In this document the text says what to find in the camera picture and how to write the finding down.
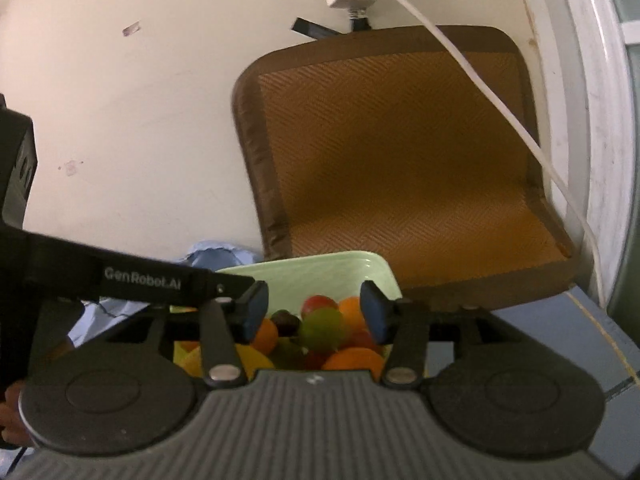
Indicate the light green plastic basket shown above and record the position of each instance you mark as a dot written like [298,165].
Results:
[337,276]

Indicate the blue tablecloth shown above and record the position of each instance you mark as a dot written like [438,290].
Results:
[108,401]

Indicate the orange mandarin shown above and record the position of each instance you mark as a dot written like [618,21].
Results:
[267,337]
[363,339]
[356,359]

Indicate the person left hand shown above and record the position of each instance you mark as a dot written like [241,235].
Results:
[13,429]

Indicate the green lime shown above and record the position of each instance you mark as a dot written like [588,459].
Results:
[323,330]

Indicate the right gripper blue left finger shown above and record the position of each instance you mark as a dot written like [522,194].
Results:
[225,322]

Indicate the white window frame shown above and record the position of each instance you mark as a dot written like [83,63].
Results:
[589,110]

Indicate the dark plum small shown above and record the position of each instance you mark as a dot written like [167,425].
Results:
[287,355]

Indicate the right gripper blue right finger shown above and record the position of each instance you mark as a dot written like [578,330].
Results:
[402,324]

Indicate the large yellow grapefruit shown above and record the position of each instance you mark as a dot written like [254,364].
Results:
[252,361]

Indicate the red cherry tomato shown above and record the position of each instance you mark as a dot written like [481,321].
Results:
[316,302]
[314,360]

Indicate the dark purple plum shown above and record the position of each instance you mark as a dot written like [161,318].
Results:
[287,324]

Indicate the small orange kumquat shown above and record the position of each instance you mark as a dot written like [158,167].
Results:
[187,346]

